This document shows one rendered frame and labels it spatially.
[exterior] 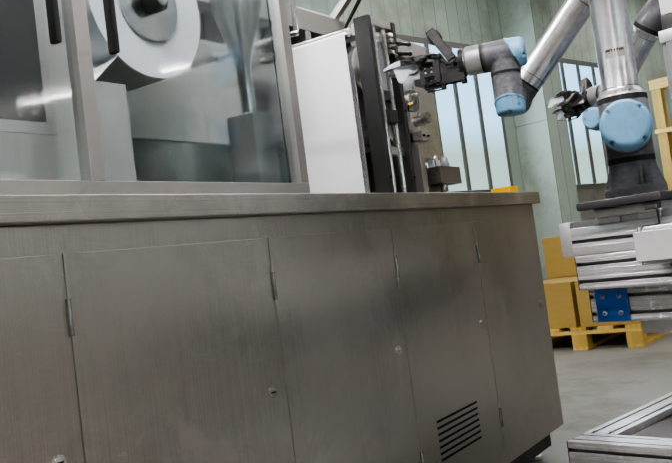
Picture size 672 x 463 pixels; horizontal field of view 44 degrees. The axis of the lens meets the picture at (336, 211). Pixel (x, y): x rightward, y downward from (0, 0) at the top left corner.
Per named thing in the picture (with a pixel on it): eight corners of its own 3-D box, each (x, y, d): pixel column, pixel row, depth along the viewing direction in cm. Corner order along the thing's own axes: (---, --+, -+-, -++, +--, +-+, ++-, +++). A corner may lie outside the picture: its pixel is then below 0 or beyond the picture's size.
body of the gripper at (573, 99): (554, 106, 299) (580, 98, 288) (565, 91, 303) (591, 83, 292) (566, 122, 301) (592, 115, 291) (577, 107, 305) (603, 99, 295)
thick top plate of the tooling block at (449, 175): (442, 183, 285) (439, 165, 285) (344, 200, 307) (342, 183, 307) (462, 183, 298) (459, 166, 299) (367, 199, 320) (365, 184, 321)
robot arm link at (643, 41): (676, -6, 247) (598, 138, 269) (693, -2, 254) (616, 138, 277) (645, -21, 254) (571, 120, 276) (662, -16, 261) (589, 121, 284)
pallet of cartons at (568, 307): (592, 324, 655) (578, 233, 659) (720, 319, 584) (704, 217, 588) (494, 353, 563) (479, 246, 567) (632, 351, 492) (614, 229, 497)
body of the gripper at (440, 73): (418, 85, 214) (464, 76, 210) (414, 54, 216) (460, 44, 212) (425, 93, 221) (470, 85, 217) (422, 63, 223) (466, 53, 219)
